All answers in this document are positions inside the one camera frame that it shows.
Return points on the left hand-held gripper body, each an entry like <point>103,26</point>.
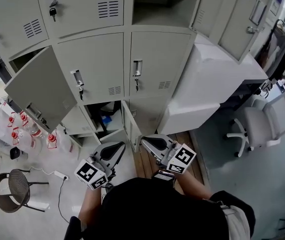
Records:
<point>90,174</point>

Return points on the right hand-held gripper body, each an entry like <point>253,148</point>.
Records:
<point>182,159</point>

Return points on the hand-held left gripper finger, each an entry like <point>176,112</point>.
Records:
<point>100,149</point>
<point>118,156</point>

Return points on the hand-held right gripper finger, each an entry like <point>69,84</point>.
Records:
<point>157,136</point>
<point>156,152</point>

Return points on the grey metal locker cabinet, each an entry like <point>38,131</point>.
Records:
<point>100,54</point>

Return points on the grey shoulder bag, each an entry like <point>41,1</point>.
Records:
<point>235,221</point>

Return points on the person's right forearm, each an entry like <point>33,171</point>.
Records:
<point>195,186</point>

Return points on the person's left forearm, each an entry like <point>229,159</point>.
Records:
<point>90,206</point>

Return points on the wooden plank platform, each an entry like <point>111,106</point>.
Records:
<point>147,166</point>

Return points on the white power strip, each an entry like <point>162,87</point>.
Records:
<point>61,175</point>

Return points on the blue packet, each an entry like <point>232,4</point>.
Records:
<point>106,120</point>

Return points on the person's black clothed body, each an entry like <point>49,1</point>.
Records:
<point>157,209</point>

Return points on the group of clear water jugs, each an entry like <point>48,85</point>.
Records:
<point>32,131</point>

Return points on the white desk block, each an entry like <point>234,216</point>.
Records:
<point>207,84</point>

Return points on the brown wicker chair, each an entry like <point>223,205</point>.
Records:
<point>17,186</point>

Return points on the small white black appliance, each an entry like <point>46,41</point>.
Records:
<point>14,153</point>

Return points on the white office chair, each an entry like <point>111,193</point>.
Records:
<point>260,124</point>

